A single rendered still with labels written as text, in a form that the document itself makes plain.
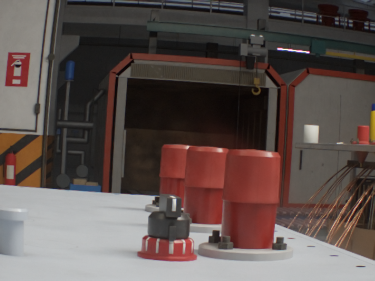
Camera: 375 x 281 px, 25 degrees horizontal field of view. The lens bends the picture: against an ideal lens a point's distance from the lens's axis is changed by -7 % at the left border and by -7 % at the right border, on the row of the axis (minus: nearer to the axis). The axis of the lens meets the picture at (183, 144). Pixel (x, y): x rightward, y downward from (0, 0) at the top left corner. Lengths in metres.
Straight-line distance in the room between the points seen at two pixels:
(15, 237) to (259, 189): 0.32
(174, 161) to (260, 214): 0.66
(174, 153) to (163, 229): 0.71
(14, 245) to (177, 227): 0.21
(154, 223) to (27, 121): 10.63
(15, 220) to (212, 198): 0.53
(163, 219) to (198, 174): 0.38
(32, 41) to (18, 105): 0.89
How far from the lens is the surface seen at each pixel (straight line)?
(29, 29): 11.74
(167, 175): 1.73
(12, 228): 0.95
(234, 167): 1.09
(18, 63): 11.69
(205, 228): 1.38
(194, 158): 1.41
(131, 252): 1.09
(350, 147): 3.82
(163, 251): 1.03
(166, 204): 1.02
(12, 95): 11.67
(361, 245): 4.01
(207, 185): 1.40
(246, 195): 1.08
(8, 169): 11.51
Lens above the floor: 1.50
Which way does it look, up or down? level
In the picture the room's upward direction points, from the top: 3 degrees clockwise
